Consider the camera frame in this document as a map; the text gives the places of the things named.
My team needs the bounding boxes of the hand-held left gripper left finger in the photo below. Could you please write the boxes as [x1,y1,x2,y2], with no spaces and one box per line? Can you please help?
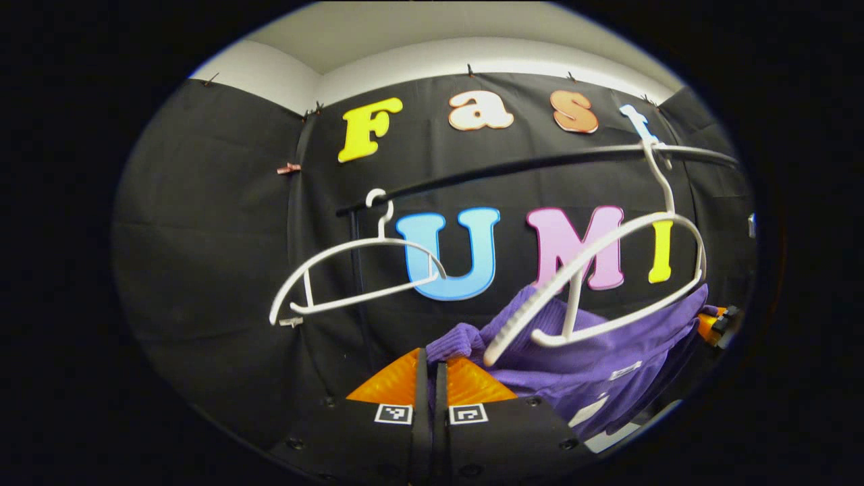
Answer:
[267,347,433,486]

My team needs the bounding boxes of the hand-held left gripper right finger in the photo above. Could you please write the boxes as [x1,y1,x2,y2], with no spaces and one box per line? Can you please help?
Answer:
[433,356,599,486]

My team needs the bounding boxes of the purple corduroy shirt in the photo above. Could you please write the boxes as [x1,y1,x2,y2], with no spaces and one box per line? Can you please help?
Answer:
[425,283,720,443]

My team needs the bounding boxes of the white plastic hanger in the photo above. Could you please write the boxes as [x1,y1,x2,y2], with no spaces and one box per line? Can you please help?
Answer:
[269,188,448,327]
[483,138,707,367]

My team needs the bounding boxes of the black backdrop cloth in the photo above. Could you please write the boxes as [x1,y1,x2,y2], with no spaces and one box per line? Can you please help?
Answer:
[111,71,757,446]

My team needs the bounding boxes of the row of black clips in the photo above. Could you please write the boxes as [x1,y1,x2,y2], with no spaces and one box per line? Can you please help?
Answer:
[202,64,659,115]

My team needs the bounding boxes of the black clothes rail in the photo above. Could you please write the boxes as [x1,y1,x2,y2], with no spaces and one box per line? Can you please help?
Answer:
[335,144,740,352]

